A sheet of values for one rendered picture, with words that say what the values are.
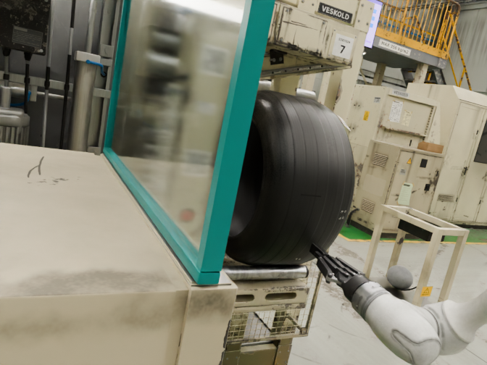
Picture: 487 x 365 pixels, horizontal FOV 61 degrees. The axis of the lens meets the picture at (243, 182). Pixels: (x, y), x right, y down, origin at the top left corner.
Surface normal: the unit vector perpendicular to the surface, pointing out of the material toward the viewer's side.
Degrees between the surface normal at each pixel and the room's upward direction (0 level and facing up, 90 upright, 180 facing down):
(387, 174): 90
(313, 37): 90
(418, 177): 90
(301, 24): 90
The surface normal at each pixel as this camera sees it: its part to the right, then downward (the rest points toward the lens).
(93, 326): 0.43, 0.25
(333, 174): 0.47, -0.04
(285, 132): -0.26, -0.37
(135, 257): 0.19, -0.96
